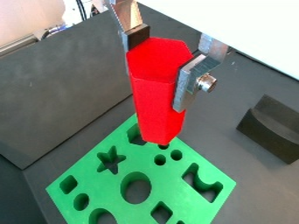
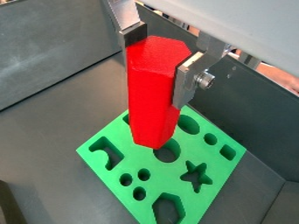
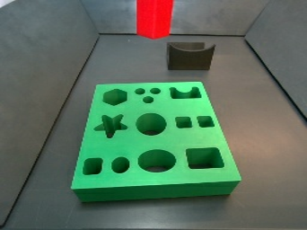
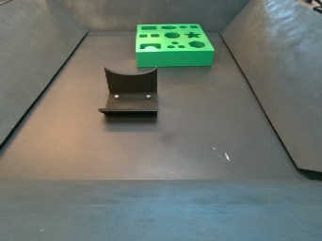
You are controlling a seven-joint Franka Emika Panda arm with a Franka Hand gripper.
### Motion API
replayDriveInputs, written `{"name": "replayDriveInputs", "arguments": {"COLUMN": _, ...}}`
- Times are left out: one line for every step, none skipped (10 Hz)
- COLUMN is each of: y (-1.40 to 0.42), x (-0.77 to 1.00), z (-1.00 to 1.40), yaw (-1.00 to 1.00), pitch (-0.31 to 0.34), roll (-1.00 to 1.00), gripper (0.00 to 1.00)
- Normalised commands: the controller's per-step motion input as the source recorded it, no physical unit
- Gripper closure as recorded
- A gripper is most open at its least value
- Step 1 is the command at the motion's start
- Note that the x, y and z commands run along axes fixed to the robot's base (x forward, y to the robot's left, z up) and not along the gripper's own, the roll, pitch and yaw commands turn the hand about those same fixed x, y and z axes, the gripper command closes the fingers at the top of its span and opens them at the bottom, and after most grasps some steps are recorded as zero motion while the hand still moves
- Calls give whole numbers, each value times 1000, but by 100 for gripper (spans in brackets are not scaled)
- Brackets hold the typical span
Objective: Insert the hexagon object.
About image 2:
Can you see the red hexagonal prism block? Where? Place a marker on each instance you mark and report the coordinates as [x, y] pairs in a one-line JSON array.
[[153, 59]]

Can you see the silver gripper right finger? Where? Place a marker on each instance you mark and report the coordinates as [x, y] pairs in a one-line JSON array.
[[192, 72]]

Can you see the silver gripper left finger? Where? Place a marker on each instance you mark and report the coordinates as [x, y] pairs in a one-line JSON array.
[[131, 29]]

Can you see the green shape sorter board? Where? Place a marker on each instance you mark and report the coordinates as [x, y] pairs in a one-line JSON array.
[[165, 185]]

